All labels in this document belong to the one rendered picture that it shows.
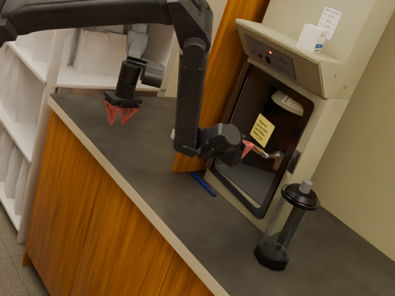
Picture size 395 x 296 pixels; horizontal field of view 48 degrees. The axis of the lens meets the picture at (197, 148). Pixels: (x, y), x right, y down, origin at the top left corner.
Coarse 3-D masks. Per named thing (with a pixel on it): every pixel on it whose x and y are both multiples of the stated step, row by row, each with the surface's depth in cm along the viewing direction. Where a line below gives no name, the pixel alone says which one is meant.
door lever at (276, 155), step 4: (252, 148) 130; (256, 148) 129; (256, 152) 129; (260, 152) 127; (264, 152) 126; (276, 152) 129; (264, 156) 126; (268, 156) 126; (272, 156) 127; (276, 156) 128
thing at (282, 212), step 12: (288, 204) 117; (300, 204) 114; (276, 216) 120; (288, 216) 117; (300, 216) 116; (276, 228) 120; (288, 228) 118; (300, 228) 119; (264, 240) 124; (276, 240) 121; (288, 240) 120; (264, 252) 124; (276, 252) 122; (288, 252) 122
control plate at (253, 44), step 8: (248, 40) 129; (256, 40) 125; (256, 48) 129; (264, 48) 125; (272, 48) 121; (256, 56) 132; (264, 56) 128; (272, 56) 124; (288, 56) 118; (272, 64) 128; (280, 64) 124; (288, 64) 120; (288, 72) 123; (296, 80) 123
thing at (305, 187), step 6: (306, 180) 117; (288, 186) 119; (294, 186) 119; (300, 186) 118; (306, 186) 116; (288, 192) 117; (294, 192) 116; (300, 192) 117; (306, 192) 117; (312, 192) 119; (294, 198) 115; (300, 198) 115; (306, 198) 115; (312, 198) 116; (312, 204) 115
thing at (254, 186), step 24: (264, 72) 133; (240, 96) 141; (264, 96) 133; (288, 96) 125; (240, 120) 141; (288, 120) 125; (288, 144) 125; (216, 168) 151; (240, 168) 141; (264, 168) 133; (240, 192) 141; (264, 192) 133; (264, 216) 134
